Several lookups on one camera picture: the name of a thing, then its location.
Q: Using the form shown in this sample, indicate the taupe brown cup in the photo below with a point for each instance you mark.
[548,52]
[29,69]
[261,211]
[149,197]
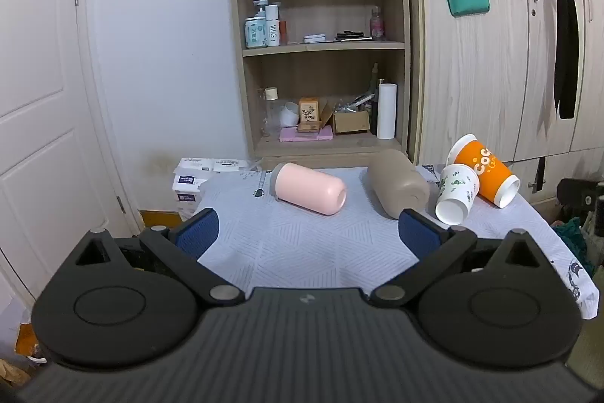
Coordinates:
[398,185]

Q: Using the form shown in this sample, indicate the open cardboard box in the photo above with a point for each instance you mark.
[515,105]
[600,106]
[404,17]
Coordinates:
[350,122]

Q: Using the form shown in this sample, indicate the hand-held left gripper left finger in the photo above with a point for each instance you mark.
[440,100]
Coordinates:
[198,234]

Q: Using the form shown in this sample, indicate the small red white bottle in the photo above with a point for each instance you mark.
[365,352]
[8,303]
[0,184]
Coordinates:
[283,33]

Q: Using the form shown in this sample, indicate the clear bottle beige cap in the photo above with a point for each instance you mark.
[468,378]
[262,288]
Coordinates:
[270,112]

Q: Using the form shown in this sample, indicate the flat black case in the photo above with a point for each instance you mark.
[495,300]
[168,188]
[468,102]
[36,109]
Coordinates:
[354,36]

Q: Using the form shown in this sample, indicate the black ribbon bow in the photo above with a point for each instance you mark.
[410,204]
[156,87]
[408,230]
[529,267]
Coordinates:
[566,44]

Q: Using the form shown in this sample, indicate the pink clear bottle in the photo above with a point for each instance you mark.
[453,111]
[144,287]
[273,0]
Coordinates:
[377,25]

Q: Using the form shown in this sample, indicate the white jar teal label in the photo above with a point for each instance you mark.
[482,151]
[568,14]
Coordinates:
[255,33]

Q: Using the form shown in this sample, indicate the wooden shelf unit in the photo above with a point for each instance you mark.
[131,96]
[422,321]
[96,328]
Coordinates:
[325,49]

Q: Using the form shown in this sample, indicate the white paper cup green print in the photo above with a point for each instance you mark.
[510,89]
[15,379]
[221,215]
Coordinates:
[457,194]

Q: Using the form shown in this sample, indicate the pink cup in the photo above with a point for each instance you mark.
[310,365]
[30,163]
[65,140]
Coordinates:
[309,191]

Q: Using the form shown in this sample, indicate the white boxes on floor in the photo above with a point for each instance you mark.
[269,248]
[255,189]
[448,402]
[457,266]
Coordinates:
[186,191]

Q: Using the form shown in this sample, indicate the flat pink box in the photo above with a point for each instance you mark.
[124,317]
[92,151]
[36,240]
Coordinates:
[306,134]

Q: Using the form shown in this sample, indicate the beige flower print box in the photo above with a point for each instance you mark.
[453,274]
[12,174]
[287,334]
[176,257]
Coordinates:
[309,113]

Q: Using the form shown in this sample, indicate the black bag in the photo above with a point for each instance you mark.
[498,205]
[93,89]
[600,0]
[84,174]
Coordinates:
[578,195]

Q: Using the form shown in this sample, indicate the yellow packet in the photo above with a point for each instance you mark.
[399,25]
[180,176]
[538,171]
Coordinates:
[26,339]

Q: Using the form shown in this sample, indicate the tall white cylinder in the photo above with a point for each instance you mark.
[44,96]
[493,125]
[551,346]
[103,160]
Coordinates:
[387,112]

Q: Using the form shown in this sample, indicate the white door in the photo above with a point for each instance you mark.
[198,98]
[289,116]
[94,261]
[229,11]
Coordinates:
[37,53]

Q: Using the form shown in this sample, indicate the tall white tube bottle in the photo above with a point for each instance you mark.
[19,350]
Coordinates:
[272,26]

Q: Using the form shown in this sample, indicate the small white cup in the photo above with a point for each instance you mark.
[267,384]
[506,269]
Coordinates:
[289,115]

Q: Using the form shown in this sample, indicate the wooden wardrobe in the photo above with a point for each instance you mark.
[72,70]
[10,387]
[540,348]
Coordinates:
[472,77]

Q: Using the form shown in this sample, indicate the white patterned tablecloth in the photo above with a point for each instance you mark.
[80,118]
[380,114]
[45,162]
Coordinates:
[302,245]

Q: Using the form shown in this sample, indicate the yellow box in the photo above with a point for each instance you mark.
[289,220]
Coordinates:
[159,219]

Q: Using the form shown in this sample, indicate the flat white case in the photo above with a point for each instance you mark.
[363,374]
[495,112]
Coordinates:
[314,38]

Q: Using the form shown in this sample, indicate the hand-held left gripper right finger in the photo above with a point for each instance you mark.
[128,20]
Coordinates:
[419,232]

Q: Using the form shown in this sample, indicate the green cloth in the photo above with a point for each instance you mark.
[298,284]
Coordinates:
[573,238]

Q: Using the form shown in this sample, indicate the orange paper cup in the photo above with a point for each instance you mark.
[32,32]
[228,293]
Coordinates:
[486,174]

